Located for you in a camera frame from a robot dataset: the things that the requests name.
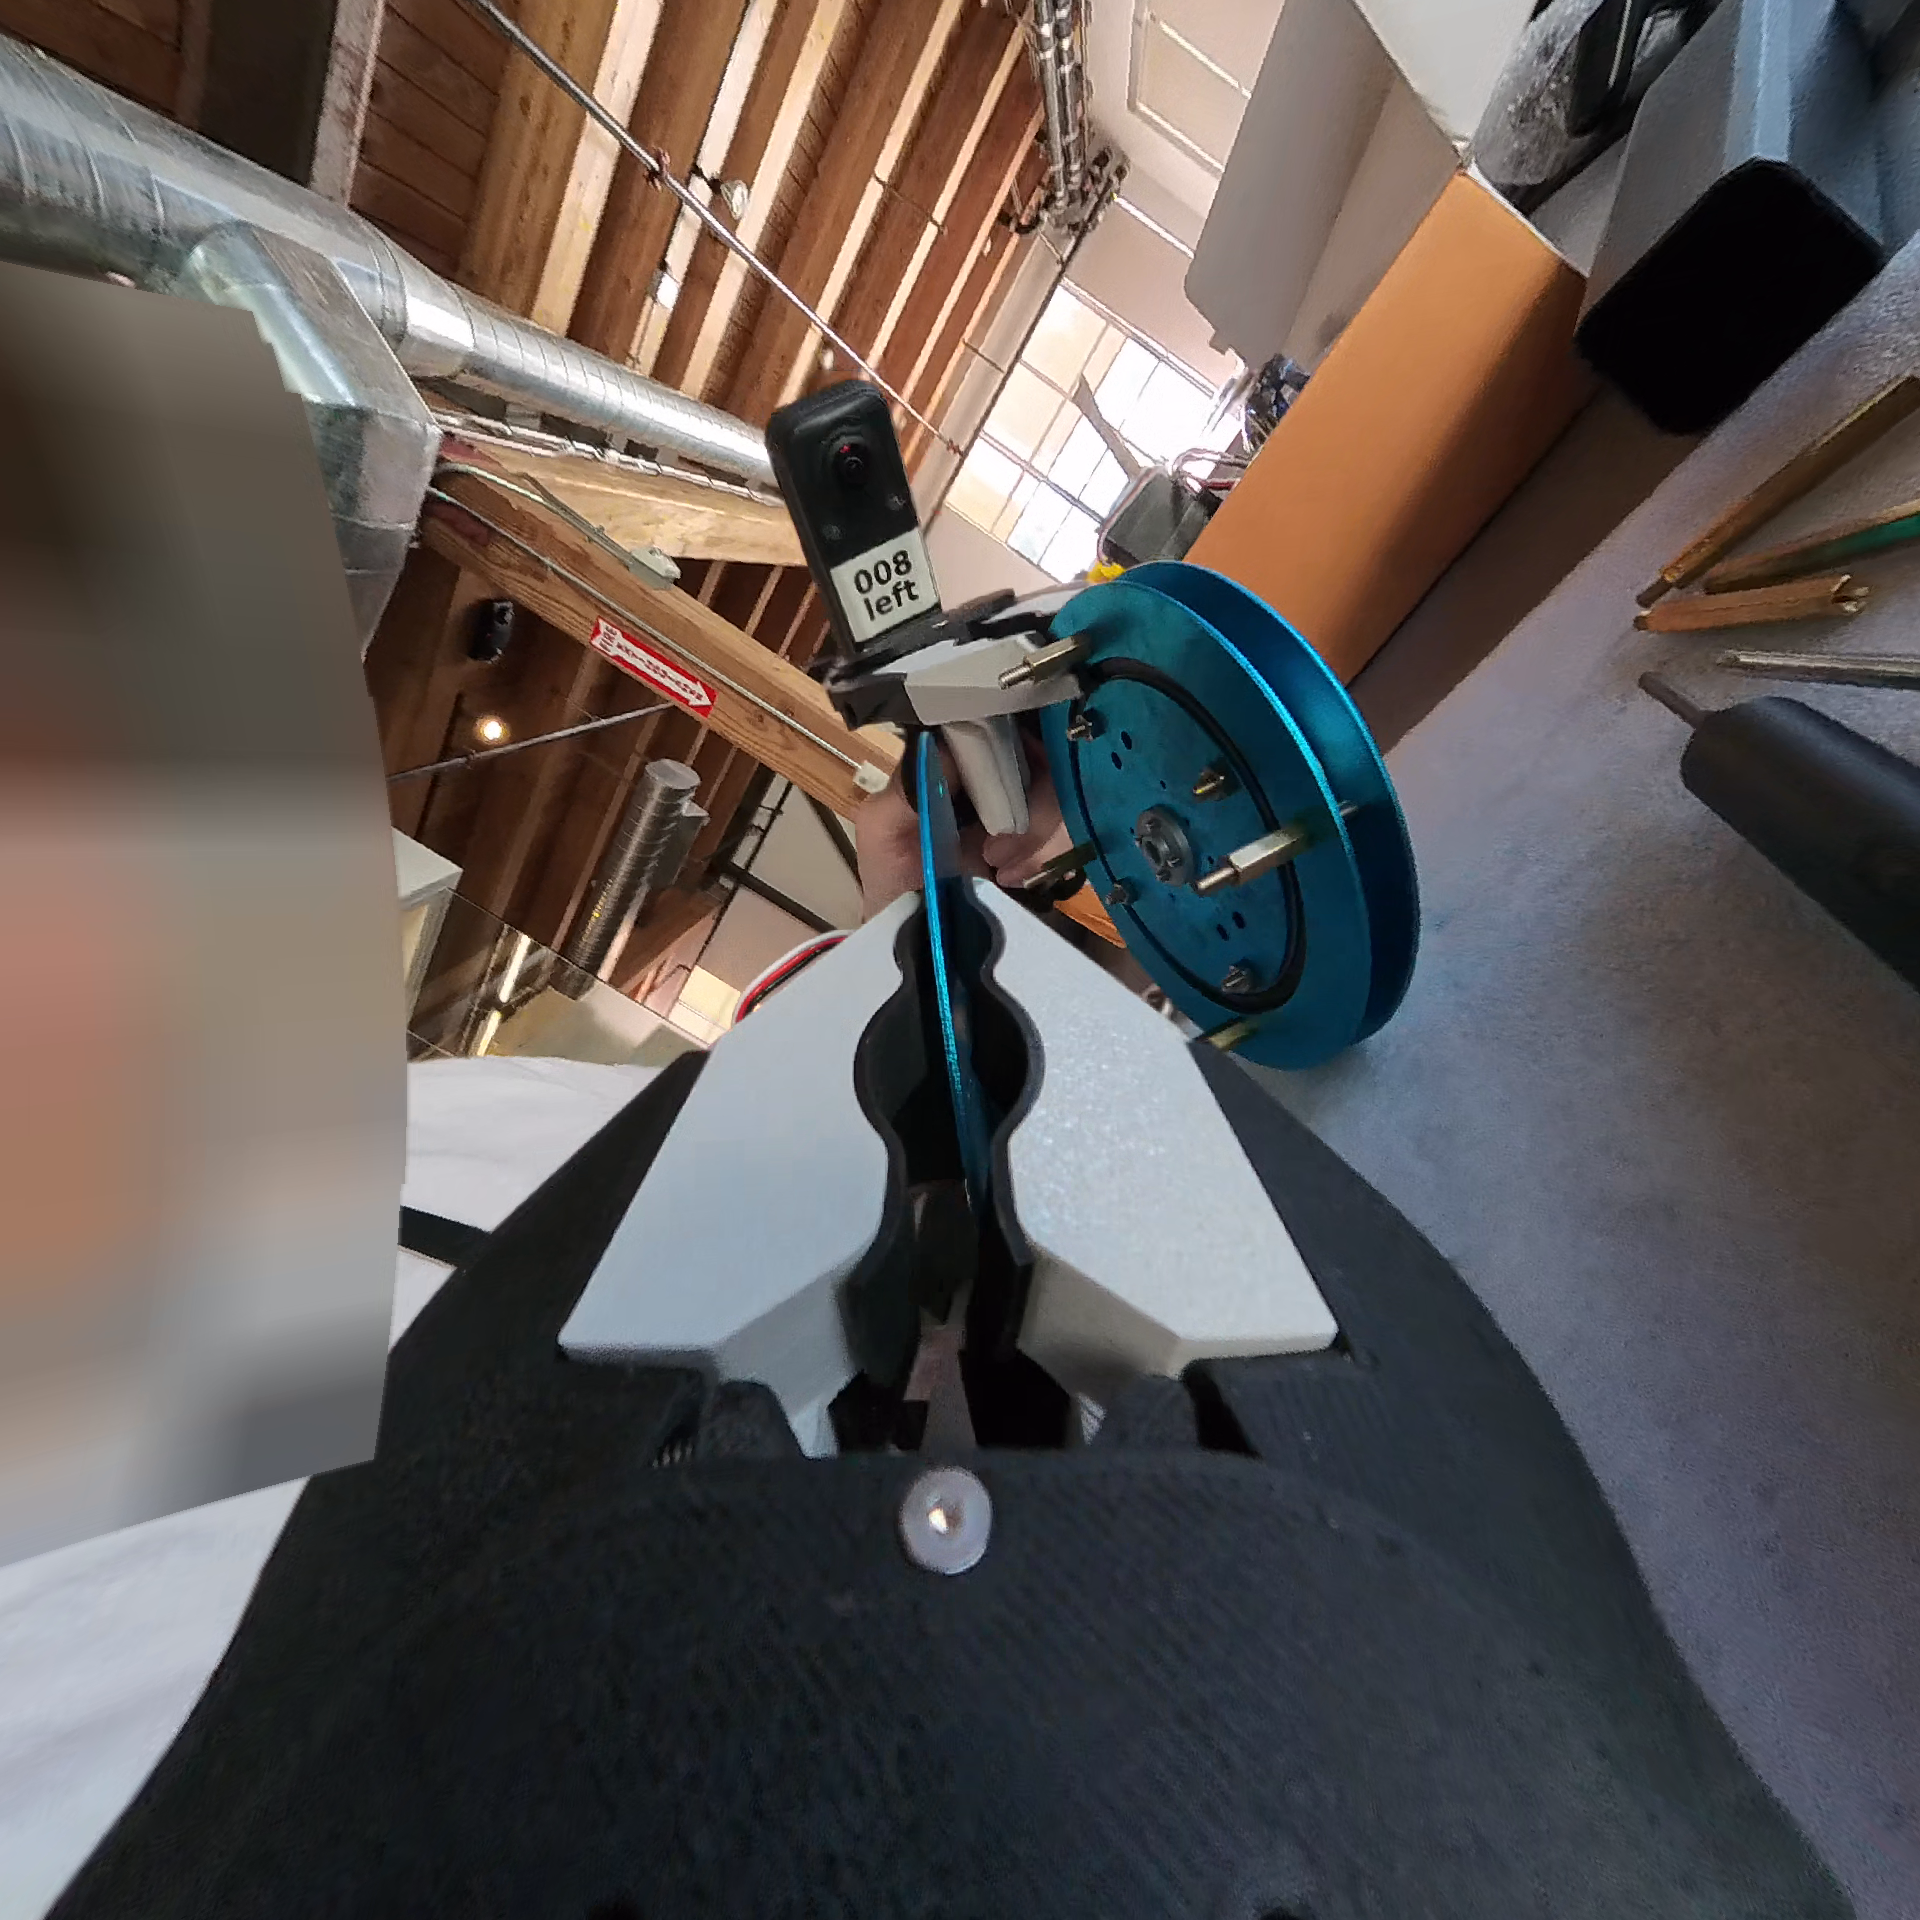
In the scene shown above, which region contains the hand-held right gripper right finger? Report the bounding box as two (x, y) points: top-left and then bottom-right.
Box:
(971, 882), (1339, 1450)

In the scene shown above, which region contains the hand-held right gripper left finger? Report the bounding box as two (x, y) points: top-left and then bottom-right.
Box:
(557, 893), (921, 1456)

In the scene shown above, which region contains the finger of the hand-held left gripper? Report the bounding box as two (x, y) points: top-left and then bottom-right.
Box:
(906, 635), (1058, 731)

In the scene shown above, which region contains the blue double disc base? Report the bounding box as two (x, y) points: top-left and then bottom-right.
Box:
(1040, 560), (1421, 1073)

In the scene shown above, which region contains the blue round metal plate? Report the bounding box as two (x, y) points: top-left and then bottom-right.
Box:
(913, 731), (1000, 1216)

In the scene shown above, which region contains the person's left hand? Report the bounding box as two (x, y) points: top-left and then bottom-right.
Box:
(860, 784), (1085, 924)

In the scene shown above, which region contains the red ceiling sign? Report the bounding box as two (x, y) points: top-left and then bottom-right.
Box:
(592, 616), (721, 723)

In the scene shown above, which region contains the orange cardboard box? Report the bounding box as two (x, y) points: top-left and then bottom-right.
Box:
(1182, 0), (1600, 696)

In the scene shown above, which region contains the person's white shirt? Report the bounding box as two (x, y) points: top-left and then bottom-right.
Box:
(0, 1053), (706, 1920)

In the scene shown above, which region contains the brass standoff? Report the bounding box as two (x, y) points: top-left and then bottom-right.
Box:
(1634, 375), (1920, 609)
(1634, 576), (1873, 635)
(1704, 503), (1920, 596)

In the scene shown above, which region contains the long black box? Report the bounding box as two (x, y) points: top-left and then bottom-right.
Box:
(1576, 0), (1920, 442)

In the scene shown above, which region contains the red white servo cable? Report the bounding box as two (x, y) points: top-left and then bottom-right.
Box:
(744, 933), (853, 1041)

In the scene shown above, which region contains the silver flexible duct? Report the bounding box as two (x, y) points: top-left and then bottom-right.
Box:
(574, 756), (710, 981)

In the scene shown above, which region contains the silver air duct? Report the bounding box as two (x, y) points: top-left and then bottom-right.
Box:
(0, 31), (781, 664)

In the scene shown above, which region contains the black handled screwdriver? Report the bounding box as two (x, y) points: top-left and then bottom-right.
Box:
(1638, 669), (1920, 962)

